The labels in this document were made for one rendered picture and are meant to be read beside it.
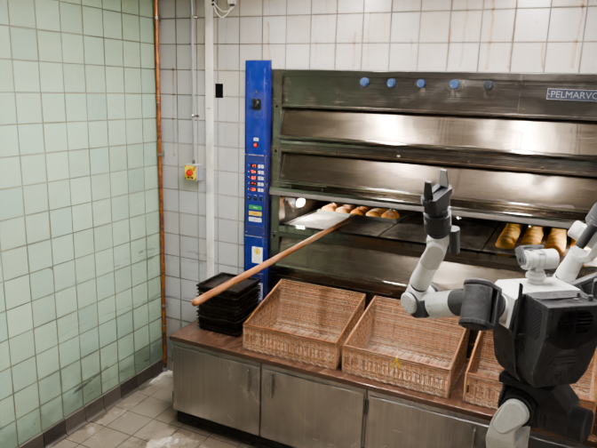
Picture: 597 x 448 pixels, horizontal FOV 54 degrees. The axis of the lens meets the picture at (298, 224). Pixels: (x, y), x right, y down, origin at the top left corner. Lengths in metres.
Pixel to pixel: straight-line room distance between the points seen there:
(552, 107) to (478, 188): 0.52
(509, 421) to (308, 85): 2.10
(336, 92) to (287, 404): 1.73
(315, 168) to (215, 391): 1.40
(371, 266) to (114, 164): 1.64
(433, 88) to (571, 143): 0.73
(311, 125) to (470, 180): 0.94
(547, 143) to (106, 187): 2.43
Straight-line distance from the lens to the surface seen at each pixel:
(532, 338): 1.96
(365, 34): 3.29
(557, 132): 3.11
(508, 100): 3.13
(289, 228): 3.55
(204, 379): 3.51
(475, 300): 1.92
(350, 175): 3.33
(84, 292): 3.65
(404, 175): 3.24
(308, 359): 3.17
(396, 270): 3.35
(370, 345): 3.41
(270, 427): 3.40
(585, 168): 3.12
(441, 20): 3.19
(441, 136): 3.16
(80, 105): 3.48
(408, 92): 3.22
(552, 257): 2.06
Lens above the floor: 2.00
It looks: 13 degrees down
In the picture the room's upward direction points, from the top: 2 degrees clockwise
